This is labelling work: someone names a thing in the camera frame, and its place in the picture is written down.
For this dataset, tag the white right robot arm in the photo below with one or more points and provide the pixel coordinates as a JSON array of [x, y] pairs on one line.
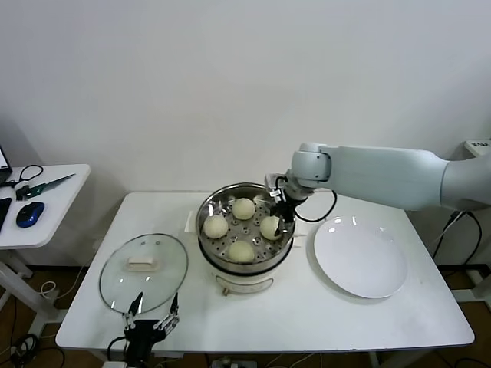
[[383, 172]]

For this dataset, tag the white steamed baozi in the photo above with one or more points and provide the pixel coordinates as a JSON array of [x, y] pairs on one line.
[[214, 227], [243, 209], [241, 251], [269, 229]]

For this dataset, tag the green pointed blade tool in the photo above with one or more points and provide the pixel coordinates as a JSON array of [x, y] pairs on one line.
[[50, 184]]

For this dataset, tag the round glass pot lid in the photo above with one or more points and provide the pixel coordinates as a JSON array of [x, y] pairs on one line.
[[115, 276]]

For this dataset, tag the perforated steel steamer basket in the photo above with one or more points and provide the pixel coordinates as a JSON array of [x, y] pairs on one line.
[[245, 232]]

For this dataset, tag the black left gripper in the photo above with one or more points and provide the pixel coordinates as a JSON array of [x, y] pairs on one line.
[[142, 332]]

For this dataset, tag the flat black device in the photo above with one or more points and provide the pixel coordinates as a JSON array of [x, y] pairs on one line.
[[4, 212]]

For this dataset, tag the black laptop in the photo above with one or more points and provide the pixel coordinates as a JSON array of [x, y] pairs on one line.
[[3, 157]]

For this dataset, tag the blue computer mouse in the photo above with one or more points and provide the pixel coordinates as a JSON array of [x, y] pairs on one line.
[[30, 213]]

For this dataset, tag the large white round plate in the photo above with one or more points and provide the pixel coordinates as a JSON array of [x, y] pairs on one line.
[[360, 257]]

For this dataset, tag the small white side table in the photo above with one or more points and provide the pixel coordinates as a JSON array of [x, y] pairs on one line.
[[57, 214]]

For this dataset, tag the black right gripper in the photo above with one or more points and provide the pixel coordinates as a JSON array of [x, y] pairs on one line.
[[287, 205]]

